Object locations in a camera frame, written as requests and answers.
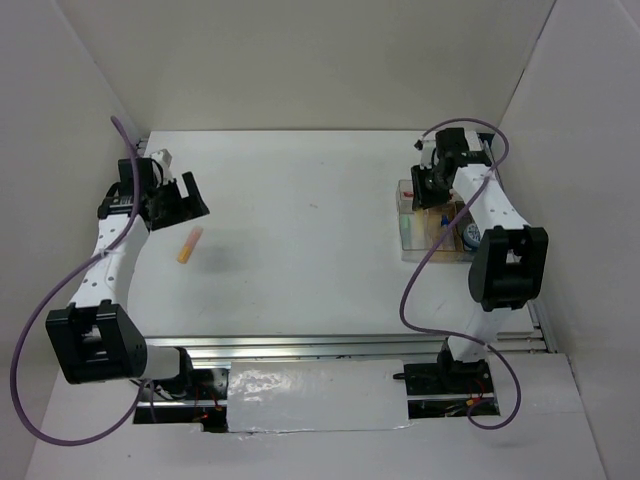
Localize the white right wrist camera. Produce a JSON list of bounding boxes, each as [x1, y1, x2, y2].
[[414, 137, 437, 170]]

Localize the white taped front panel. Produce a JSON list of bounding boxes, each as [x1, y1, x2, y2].
[[227, 360, 410, 433]]

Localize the green translucent highlighter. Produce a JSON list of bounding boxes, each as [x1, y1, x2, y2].
[[399, 215, 412, 248]]

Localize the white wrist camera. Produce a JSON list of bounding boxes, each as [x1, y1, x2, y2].
[[414, 137, 437, 170], [148, 149, 174, 185]]

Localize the clear blue cap glue bottle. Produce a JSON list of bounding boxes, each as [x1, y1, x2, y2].
[[439, 214, 456, 252]]

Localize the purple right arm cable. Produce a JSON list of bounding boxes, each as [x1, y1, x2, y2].
[[399, 118, 523, 430]]

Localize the aluminium table edge rail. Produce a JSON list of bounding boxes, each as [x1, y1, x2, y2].
[[139, 333, 544, 364]]

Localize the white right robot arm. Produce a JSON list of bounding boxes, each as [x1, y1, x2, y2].
[[411, 119, 549, 392]]

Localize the clear compartment organizer box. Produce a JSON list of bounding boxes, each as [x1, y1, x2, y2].
[[396, 180, 476, 263]]

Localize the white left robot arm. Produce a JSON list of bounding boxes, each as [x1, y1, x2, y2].
[[45, 149, 209, 399]]

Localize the left side aluminium rail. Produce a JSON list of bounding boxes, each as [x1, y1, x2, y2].
[[135, 137, 148, 157]]

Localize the orange pink highlighter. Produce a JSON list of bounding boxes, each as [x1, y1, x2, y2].
[[177, 226, 203, 264]]

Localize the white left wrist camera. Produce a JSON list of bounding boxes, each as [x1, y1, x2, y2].
[[148, 149, 174, 185]]

